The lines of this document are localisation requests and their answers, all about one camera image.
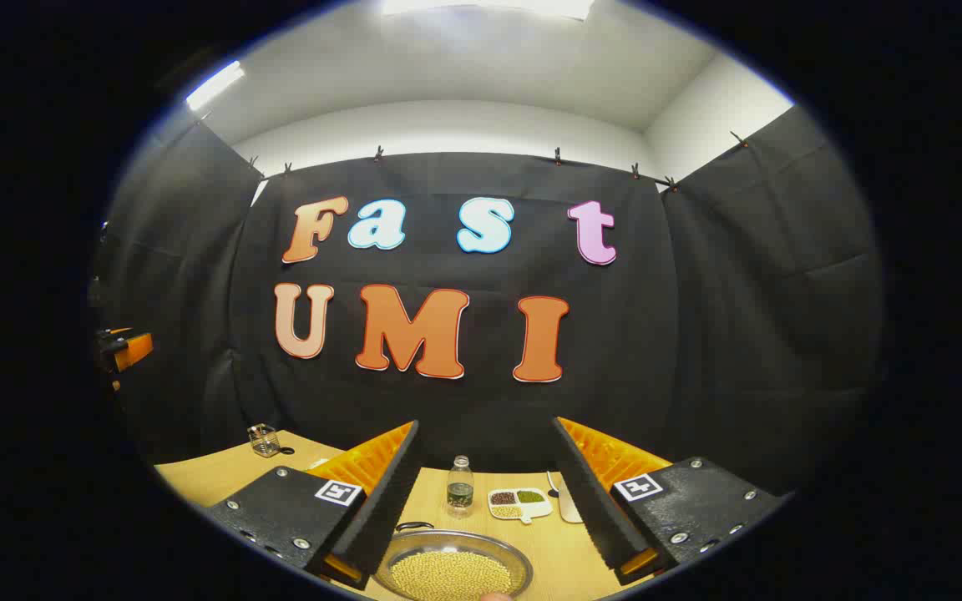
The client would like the pile of yellow soybeans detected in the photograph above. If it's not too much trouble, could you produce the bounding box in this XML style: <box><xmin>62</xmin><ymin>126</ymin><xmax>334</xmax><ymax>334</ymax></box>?
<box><xmin>389</xmin><ymin>549</ymin><xmax>514</xmax><ymax>601</ymax></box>

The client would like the white divided dish of beans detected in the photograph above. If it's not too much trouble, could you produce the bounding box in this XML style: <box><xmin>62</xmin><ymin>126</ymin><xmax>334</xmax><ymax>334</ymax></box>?
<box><xmin>488</xmin><ymin>487</ymin><xmax>554</xmax><ymax>525</ymax></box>

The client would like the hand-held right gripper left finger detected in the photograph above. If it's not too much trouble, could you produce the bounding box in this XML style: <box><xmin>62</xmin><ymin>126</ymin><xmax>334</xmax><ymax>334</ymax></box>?
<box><xmin>205</xmin><ymin>420</ymin><xmax>422</xmax><ymax>592</ymax></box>

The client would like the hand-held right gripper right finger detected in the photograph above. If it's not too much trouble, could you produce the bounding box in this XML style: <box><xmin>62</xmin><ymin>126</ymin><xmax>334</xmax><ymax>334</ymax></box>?
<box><xmin>551</xmin><ymin>416</ymin><xmax>787</xmax><ymax>587</ymax></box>

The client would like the clear plastic water bottle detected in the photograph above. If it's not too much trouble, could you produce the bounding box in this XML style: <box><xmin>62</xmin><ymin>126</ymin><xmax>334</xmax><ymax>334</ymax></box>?
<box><xmin>446</xmin><ymin>456</ymin><xmax>475</xmax><ymax>512</ymax></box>

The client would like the ceiling light panel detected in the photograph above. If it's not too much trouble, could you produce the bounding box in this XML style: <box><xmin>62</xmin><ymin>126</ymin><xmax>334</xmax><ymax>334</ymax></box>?
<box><xmin>381</xmin><ymin>0</ymin><xmax>595</xmax><ymax>22</ymax></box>
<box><xmin>185</xmin><ymin>60</ymin><xmax>246</xmax><ymax>113</ymax></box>

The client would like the white toaster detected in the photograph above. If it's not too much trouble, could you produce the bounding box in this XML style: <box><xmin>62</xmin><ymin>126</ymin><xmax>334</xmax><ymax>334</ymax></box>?
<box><xmin>558</xmin><ymin>472</ymin><xmax>586</xmax><ymax>524</ymax></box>

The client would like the stainless steel pot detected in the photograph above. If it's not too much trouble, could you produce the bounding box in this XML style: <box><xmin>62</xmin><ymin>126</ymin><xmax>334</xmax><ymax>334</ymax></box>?
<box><xmin>374</xmin><ymin>522</ymin><xmax>534</xmax><ymax>601</ymax></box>

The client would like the small glass holder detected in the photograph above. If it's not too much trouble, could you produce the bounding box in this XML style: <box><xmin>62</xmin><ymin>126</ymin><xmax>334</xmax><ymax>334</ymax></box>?
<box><xmin>247</xmin><ymin>423</ymin><xmax>281</xmax><ymax>458</ymax></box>

